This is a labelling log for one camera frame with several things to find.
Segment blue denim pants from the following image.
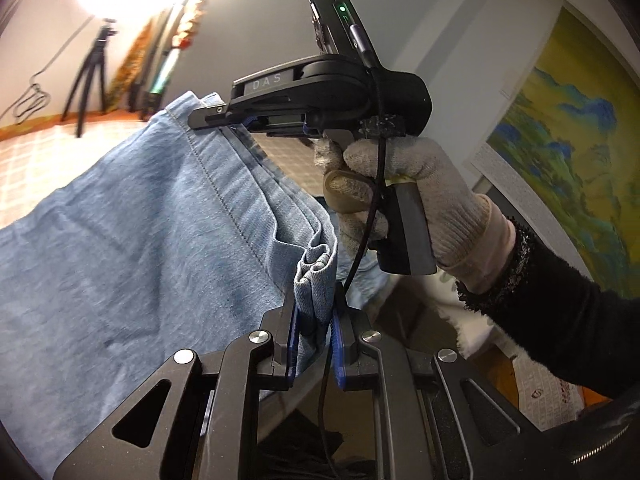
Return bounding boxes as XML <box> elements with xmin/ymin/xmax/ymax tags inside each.
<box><xmin>0</xmin><ymin>91</ymin><xmax>388</xmax><ymax>468</ymax></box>

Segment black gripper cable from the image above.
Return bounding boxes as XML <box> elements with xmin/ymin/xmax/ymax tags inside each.
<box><xmin>317</xmin><ymin>22</ymin><xmax>388</xmax><ymax>480</ymax></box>

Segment white red printed cloth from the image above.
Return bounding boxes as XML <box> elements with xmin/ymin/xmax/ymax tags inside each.
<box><xmin>510</xmin><ymin>355</ymin><xmax>586</xmax><ymax>431</ymax></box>

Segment black ring light cable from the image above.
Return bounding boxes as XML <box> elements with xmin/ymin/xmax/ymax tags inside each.
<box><xmin>11</xmin><ymin>12</ymin><xmax>101</xmax><ymax>123</ymax></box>

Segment person's right forearm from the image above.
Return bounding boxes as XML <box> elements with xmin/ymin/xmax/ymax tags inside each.
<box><xmin>455</xmin><ymin>217</ymin><xmax>640</xmax><ymax>406</ymax></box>

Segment landscape wall painting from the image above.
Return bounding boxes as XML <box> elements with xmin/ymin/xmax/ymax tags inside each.
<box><xmin>462</xmin><ymin>5</ymin><xmax>640</xmax><ymax>301</ymax></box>

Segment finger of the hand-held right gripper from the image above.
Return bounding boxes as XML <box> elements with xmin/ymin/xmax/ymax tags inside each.
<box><xmin>189</xmin><ymin>102</ymin><xmax>266</xmax><ymax>132</ymax></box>

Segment colourful leaning boards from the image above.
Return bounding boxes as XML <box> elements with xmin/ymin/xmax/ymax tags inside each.
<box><xmin>105</xmin><ymin>0</ymin><xmax>211</xmax><ymax>123</ymax></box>

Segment beige checked bed cover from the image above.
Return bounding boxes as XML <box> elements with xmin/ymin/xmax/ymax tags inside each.
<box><xmin>0</xmin><ymin>115</ymin><xmax>146</xmax><ymax>231</ymax></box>

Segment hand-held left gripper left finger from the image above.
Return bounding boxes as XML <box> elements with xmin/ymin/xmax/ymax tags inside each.
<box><xmin>52</xmin><ymin>292</ymin><xmax>301</xmax><ymax>480</ymax></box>

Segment person's right hand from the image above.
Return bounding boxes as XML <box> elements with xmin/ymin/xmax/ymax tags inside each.
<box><xmin>312</xmin><ymin>135</ymin><xmax>518</xmax><ymax>296</ymax></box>

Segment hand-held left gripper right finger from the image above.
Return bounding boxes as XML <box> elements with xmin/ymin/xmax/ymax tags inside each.
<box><xmin>327</xmin><ymin>282</ymin><xmax>581</xmax><ymax>480</ymax></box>

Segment black tripod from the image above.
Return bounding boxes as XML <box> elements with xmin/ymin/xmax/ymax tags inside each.
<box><xmin>61</xmin><ymin>19</ymin><xmax>118</xmax><ymax>138</ymax></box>

